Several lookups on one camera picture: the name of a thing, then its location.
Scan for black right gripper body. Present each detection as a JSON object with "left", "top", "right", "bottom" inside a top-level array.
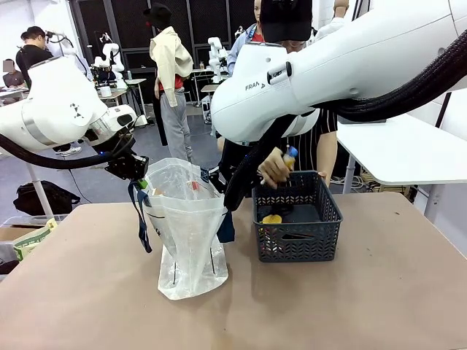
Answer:
[{"left": 209, "top": 168, "right": 228, "bottom": 196}]

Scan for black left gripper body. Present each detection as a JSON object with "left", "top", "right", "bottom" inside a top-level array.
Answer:
[{"left": 104, "top": 152, "right": 150, "bottom": 182}]

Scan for clear shopping bag navy handles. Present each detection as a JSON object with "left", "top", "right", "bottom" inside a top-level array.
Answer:
[{"left": 127, "top": 157, "right": 236, "bottom": 301}]

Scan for small bottle with blue cap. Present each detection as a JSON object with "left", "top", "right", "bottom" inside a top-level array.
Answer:
[{"left": 282, "top": 145, "right": 300, "bottom": 172}]

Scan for dark grey plastic basket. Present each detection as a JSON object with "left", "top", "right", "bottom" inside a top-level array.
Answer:
[{"left": 251, "top": 169, "right": 344, "bottom": 264}]

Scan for person's left forearm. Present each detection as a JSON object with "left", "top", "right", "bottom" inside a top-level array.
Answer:
[{"left": 316, "top": 130, "right": 339, "bottom": 176}]

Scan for black bag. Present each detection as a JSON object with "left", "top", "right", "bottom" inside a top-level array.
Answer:
[{"left": 13, "top": 179, "right": 82, "bottom": 217}]

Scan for person's right hand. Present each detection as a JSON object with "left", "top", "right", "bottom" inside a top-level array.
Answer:
[{"left": 258, "top": 146, "right": 293, "bottom": 190}]

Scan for small white desk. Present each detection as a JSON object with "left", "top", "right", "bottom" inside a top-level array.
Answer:
[{"left": 125, "top": 77, "right": 147, "bottom": 118}]

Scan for mannequin in cream jacket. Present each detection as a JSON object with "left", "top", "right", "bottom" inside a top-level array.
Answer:
[{"left": 148, "top": 21, "right": 194, "bottom": 163}]

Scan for green printed sack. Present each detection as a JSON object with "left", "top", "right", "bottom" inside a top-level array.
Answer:
[{"left": 13, "top": 218, "right": 59, "bottom": 262}]

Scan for person in striped shirt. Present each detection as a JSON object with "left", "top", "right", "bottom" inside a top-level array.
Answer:
[{"left": 217, "top": 36, "right": 340, "bottom": 200}]

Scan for mannequin in blue shirt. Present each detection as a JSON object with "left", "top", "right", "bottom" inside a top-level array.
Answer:
[{"left": 226, "top": 0, "right": 267, "bottom": 77}]

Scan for seated person brown shirt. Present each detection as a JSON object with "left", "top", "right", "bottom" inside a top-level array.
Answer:
[{"left": 1, "top": 59, "right": 27, "bottom": 89}]

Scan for person in black shirt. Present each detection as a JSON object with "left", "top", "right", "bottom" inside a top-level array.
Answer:
[{"left": 15, "top": 26, "right": 84, "bottom": 158}]

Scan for black mannequin hat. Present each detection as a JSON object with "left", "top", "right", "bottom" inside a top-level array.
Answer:
[{"left": 142, "top": 2, "right": 173, "bottom": 27}]

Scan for black baseball cap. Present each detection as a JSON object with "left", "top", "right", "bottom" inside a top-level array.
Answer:
[{"left": 260, "top": 0, "right": 313, "bottom": 42}]

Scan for figure in white shirt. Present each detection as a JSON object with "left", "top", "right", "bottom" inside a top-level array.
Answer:
[{"left": 314, "top": 0, "right": 350, "bottom": 42}]

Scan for black tripod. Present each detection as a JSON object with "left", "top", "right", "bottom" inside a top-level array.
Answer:
[{"left": 433, "top": 92, "right": 452, "bottom": 129}]

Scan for right arm black cable sleeve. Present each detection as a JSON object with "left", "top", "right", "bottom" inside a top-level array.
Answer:
[{"left": 223, "top": 36, "right": 467, "bottom": 213}]

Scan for arm black cable sleeve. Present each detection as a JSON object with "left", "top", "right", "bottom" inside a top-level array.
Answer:
[
  {"left": 223, "top": 36, "right": 467, "bottom": 213},
  {"left": 0, "top": 131, "right": 136, "bottom": 171}
]

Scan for left arm black cable sleeve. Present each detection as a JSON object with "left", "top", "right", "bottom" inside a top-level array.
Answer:
[{"left": 0, "top": 131, "right": 136, "bottom": 171}]

